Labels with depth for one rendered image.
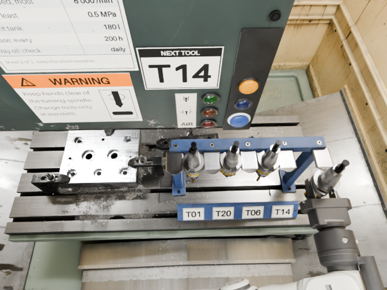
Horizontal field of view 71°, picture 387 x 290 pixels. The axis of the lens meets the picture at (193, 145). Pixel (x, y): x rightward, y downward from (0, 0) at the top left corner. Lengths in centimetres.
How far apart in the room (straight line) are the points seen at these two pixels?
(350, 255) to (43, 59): 67
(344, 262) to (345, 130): 88
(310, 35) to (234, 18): 151
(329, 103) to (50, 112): 135
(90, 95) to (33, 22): 12
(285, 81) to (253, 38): 161
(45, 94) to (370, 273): 69
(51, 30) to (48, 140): 104
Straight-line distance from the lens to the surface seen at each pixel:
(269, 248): 126
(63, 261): 144
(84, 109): 43
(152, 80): 36
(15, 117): 49
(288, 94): 185
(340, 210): 76
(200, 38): 32
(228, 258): 119
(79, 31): 33
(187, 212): 102
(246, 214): 106
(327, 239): 72
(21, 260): 150
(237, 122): 43
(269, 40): 33
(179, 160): 80
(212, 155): 81
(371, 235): 134
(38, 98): 43
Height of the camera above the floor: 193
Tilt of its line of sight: 61 degrees down
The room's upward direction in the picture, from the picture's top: 1 degrees clockwise
